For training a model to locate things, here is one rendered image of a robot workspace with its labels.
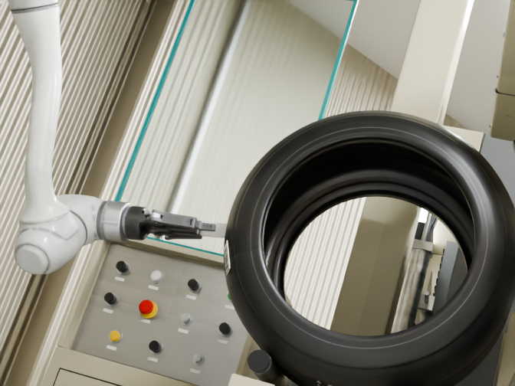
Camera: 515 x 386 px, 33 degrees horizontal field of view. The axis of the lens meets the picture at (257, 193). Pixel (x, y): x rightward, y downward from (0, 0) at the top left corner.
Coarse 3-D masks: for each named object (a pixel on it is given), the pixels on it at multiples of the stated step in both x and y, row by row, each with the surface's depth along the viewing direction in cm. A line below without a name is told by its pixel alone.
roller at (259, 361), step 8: (256, 352) 166; (264, 352) 166; (248, 360) 166; (256, 360) 166; (264, 360) 165; (272, 360) 169; (256, 368) 165; (264, 368) 165; (272, 368) 168; (264, 376) 168; (272, 376) 171; (280, 376) 177; (280, 384) 180; (288, 384) 187
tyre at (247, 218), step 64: (320, 128) 179; (384, 128) 176; (256, 192) 176; (320, 192) 204; (384, 192) 202; (448, 192) 197; (256, 256) 170; (512, 256) 164; (256, 320) 167; (448, 320) 159; (384, 384) 160; (448, 384) 173
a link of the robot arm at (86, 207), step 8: (64, 200) 191; (72, 200) 190; (80, 200) 191; (88, 200) 191; (96, 200) 192; (104, 200) 193; (72, 208) 187; (80, 208) 188; (88, 208) 189; (96, 208) 190; (80, 216) 186; (88, 216) 188; (96, 216) 189; (88, 224) 187; (96, 224) 189; (88, 232) 188; (96, 232) 190; (88, 240) 189
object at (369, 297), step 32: (448, 0) 233; (416, 32) 230; (448, 32) 229; (416, 64) 227; (448, 64) 225; (416, 96) 223; (448, 96) 233; (384, 224) 211; (416, 224) 219; (352, 256) 209; (384, 256) 208; (352, 288) 206; (384, 288) 205; (352, 320) 203; (384, 320) 202
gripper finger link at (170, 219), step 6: (156, 210) 185; (162, 216) 185; (168, 216) 186; (174, 216) 186; (180, 216) 186; (186, 216) 186; (156, 222) 186; (162, 222) 185; (168, 222) 185; (174, 222) 185; (180, 222) 185; (186, 222) 185; (192, 228) 185
